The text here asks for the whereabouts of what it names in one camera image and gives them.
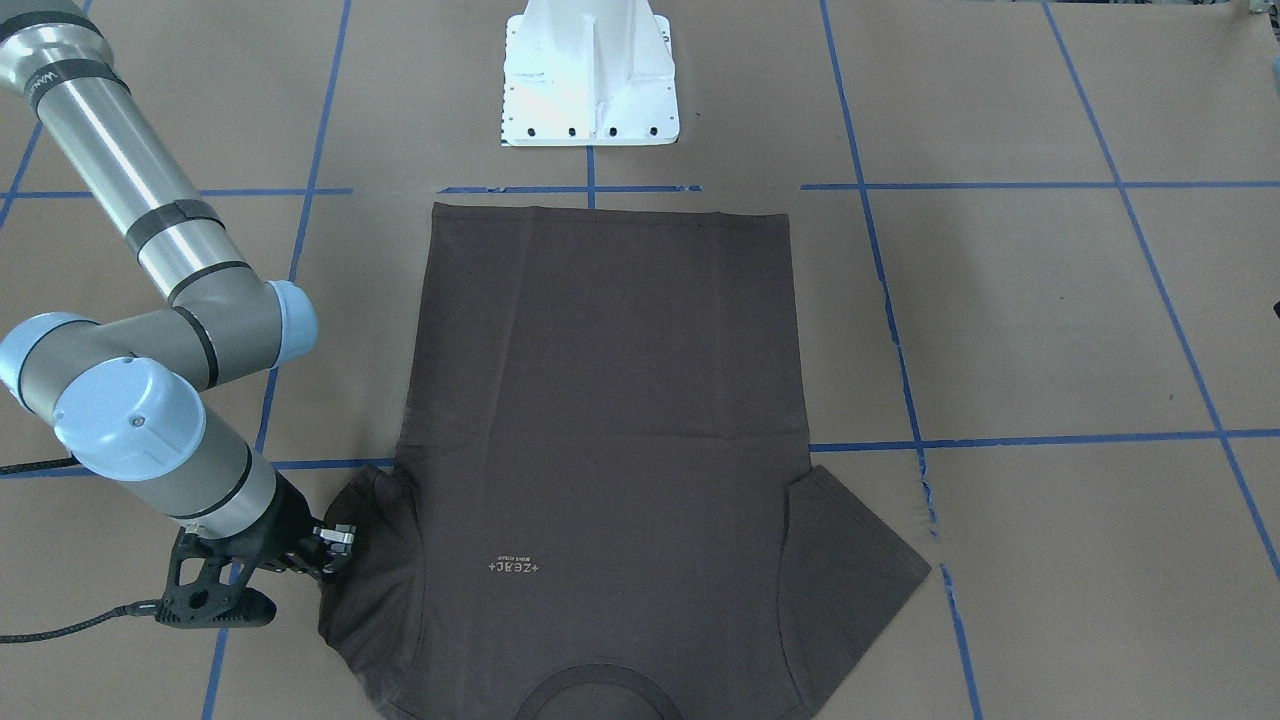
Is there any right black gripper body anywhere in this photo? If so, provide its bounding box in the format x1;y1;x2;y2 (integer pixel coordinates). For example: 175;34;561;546
232;473;346;580

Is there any dark brown t-shirt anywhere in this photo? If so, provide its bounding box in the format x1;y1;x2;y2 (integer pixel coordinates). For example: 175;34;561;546
319;204;931;719

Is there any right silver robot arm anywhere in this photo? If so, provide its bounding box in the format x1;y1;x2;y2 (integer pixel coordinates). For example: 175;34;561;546
3;1;355;577

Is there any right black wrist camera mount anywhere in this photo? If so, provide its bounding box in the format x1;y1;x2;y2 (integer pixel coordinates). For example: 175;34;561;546
155;529;276;629

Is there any black braided cable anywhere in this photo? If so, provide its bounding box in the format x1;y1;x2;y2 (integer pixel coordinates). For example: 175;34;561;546
0;455;163;643

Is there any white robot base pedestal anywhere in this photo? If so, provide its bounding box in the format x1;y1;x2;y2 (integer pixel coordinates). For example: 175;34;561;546
500;1;681;147

